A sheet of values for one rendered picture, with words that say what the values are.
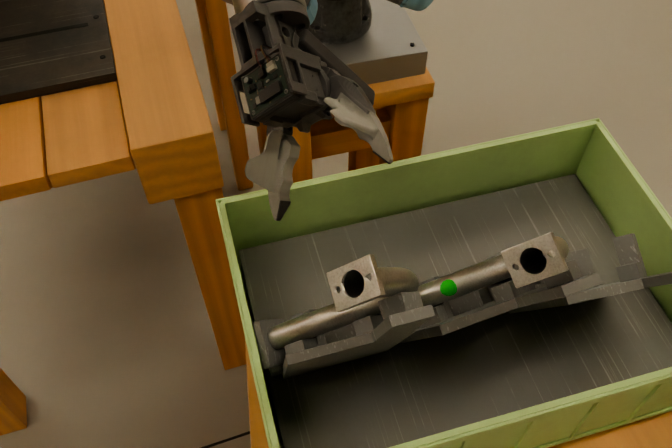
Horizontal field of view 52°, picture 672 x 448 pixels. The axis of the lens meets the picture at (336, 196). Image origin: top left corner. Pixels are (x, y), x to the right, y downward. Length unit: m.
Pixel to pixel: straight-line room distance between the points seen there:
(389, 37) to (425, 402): 0.69
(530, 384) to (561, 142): 0.39
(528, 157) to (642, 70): 1.76
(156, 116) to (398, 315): 0.68
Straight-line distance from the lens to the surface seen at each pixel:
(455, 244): 1.10
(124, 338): 2.04
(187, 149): 1.20
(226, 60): 1.88
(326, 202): 1.05
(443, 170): 1.09
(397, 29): 1.36
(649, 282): 0.90
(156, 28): 1.41
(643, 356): 1.08
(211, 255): 1.46
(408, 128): 1.41
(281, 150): 0.73
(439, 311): 0.90
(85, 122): 1.29
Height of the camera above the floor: 1.74
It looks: 52 degrees down
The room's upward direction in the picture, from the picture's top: straight up
